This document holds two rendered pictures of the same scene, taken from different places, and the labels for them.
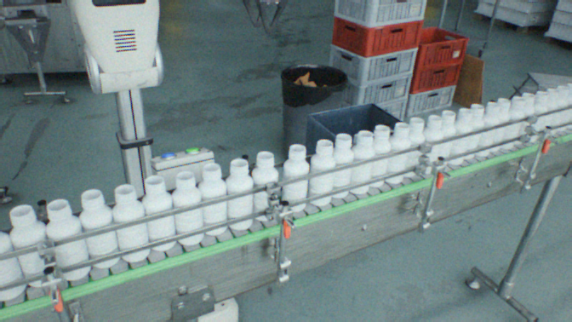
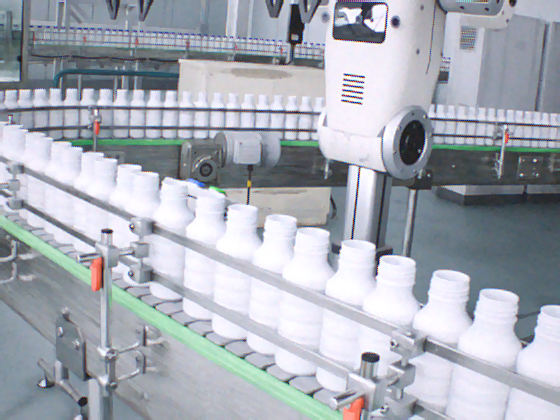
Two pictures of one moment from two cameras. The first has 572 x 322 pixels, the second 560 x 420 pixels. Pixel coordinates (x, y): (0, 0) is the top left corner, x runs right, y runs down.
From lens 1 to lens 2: 1.21 m
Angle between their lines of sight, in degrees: 70
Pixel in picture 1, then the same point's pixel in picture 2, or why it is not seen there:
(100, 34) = (330, 74)
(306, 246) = (173, 385)
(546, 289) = not seen: outside the picture
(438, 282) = not seen: outside the picture
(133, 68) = (353, 130)
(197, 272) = (75, 296)
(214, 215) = not seen: hidden behind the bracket
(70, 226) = (36, 160)
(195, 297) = (69, 334)
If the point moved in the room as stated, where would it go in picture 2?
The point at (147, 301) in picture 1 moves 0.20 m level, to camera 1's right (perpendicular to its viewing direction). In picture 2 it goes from (45, 295) to (36, 343)
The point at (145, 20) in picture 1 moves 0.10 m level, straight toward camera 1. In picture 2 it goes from (379, 66) to (339, 62)
